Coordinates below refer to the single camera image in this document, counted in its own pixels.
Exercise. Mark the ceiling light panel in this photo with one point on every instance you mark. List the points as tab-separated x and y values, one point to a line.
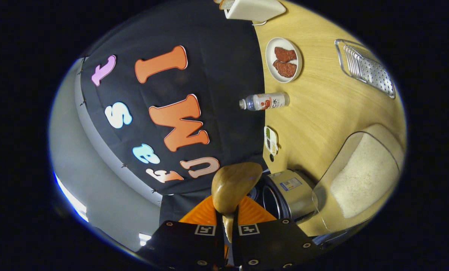
144	239
72	199

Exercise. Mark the clear plastic drink bottle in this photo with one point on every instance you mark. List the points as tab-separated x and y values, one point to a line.
266	101

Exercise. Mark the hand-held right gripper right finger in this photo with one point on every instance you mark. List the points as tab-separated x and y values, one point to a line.
273	248

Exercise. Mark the white round plate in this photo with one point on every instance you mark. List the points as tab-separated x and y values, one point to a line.
299	60

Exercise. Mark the clear box of rice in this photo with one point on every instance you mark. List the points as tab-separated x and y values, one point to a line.
363	177

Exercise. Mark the wooden spoon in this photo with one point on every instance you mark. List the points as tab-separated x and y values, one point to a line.
234	184

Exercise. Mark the dark grey rice cooker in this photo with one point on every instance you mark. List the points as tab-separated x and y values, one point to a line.
292	195

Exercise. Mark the red meat piece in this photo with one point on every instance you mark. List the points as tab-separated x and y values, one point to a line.
284	54
284	69

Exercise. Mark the toast slices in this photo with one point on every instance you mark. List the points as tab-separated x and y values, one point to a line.
226	3

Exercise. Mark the white divided bean dish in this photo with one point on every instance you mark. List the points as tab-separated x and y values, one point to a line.
271	141

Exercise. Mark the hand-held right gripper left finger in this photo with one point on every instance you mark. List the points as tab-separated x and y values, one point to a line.
187	248

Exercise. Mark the black backdrop cloth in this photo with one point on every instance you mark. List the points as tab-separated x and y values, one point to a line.
217	37

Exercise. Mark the white toaster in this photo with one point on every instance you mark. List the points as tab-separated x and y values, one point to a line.
254	9

